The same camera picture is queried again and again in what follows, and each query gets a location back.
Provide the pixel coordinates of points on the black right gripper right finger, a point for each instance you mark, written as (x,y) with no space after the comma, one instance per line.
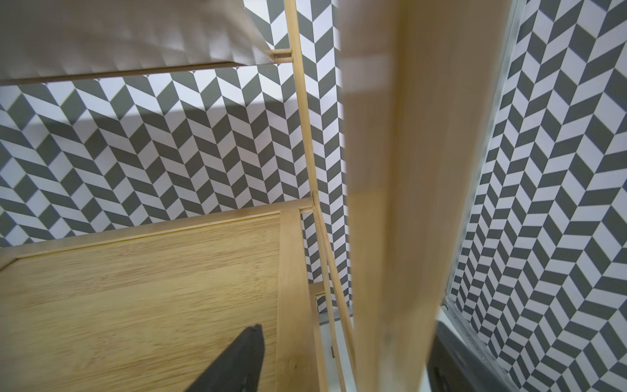
(452,366)

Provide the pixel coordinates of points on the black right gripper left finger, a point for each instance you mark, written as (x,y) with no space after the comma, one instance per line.
(238,367)

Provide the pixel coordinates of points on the bamboo three-tier shelf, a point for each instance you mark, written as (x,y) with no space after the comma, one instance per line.
(164,186)

